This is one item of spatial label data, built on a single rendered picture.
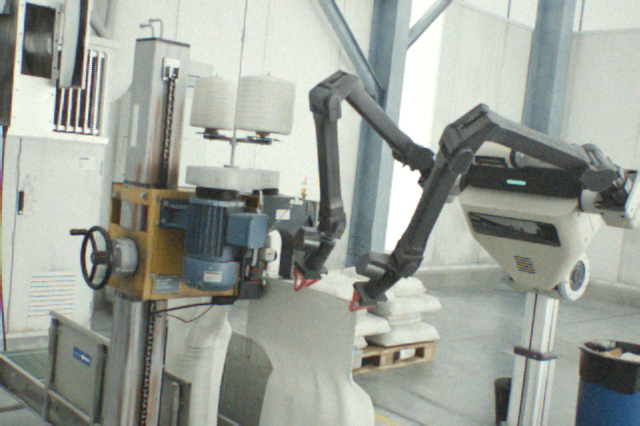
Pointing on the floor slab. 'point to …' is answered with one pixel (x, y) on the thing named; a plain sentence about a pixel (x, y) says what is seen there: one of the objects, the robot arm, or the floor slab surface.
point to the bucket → (502, 398)
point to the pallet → (381, 359)
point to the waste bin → (607, 384)
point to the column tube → (148, 159)
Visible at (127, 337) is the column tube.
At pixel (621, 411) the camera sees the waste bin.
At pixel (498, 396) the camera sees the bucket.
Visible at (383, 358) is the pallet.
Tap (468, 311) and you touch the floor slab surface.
